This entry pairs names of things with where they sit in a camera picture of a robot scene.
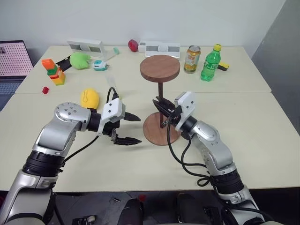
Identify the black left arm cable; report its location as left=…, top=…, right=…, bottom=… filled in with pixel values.
left=62, top=87, right=120, bottom=164

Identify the black flat sheet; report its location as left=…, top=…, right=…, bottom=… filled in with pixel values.
left=55, top=54, right=72, bottom=72

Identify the laptop with pink screen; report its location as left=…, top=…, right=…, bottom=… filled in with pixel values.
left=0, top=40, right=34, bottom=111

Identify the green plush toy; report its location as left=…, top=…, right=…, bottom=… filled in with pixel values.
left=69, top=52, right=92, bottom=71

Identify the orange green yellow block tower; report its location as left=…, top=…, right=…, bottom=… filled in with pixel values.
left=41, top=58, right=67, bottom=87

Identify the yellow drink can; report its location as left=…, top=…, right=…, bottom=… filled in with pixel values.
left=183, top=45, right=202, bottom=75

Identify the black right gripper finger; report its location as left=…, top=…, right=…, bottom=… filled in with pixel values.
left=156, top=96, right=176, bottom=110
left=152, top=99, right=171, bottom=116

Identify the wooden pole with round top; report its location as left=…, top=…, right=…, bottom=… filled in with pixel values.
left=140, top=55, right=181, bottom=129

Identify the teal white tape measure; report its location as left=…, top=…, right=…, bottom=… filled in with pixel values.
left=92, top=59, right=113, bottom=72

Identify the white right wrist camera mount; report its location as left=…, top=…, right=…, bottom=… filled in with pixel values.
left=174, top=91, right=196, bottom=132

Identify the yellow plush toy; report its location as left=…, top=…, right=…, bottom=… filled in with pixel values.
left=80, top=88, right=100, bottom=110

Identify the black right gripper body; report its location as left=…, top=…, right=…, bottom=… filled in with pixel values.
left=164, top=105, right=184, bottom=127

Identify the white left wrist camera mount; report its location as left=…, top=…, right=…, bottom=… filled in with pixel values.
left=97, top=97, right=128, bottom=137

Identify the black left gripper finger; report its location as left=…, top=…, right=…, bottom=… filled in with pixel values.
left=123, top=111, right=142, bottom=122
left=113, top=135, right=143, bottom=147

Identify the white box with round dial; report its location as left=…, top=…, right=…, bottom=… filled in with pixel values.
left=138, top=40, right=181, bottom=59

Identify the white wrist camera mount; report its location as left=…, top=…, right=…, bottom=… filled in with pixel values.
left=174, top=91, right=196, bottom=132
left=97, top=97, right=128, bottom=137

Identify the red round toy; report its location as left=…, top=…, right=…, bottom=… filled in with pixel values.
left=127, top=39, right=139, bottom=53

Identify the white box with grey windows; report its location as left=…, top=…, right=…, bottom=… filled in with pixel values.
left=66, top=38, right=105, bottom=58

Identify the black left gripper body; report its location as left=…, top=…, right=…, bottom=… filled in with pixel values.
left=102, top=119, right=122, bottom=143

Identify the green plastic bottle yellow cap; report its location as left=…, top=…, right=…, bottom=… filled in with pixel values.
left=200, top=43, right=223, bottom=83

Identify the dark rounded shape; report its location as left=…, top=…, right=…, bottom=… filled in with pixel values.
left=118, top=197, right=145, bottom=225

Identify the round wooden base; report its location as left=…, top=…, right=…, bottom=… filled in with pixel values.
left=142, top=112, right=183, bottom=147

